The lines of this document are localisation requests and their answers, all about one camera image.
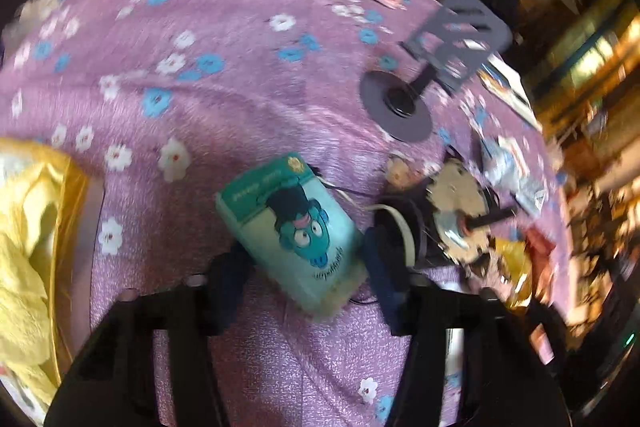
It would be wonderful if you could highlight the yellow towel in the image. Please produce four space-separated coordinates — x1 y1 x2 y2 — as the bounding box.
0 152 68 408

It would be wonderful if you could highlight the yellow foil packet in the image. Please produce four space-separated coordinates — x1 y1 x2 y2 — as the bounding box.
492 239 538 308

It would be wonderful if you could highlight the white cable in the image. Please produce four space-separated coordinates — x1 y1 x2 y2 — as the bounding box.
367 204 416 268

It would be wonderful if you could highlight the flat blue and white packet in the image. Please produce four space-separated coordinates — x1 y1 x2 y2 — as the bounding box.
480 134 526 188

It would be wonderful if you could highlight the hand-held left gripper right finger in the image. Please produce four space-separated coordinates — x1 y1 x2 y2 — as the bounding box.
362 229 573 427

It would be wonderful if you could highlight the stack of white papers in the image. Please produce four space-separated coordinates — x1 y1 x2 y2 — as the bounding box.
477 54 543 130

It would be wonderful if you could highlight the crumpled blue and white packet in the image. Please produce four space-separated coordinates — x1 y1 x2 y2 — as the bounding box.
515 179 551 220

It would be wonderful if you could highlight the gold foil bag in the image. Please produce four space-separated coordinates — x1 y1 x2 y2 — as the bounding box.
0 138 91 388

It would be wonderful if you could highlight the small round fan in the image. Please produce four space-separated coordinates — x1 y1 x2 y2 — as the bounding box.
425 159 518 265

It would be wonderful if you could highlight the grey phone stand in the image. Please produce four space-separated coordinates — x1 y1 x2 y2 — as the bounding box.
360 0 512 142

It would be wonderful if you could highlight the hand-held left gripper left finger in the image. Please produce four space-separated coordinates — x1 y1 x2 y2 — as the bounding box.
44 252 251 427

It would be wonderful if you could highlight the purple floral tablecloth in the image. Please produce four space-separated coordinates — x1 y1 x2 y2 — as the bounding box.
0 0 576 427

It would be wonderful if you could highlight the teal cartoon tissue packet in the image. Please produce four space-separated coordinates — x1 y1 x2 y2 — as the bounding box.
215 153 370 320

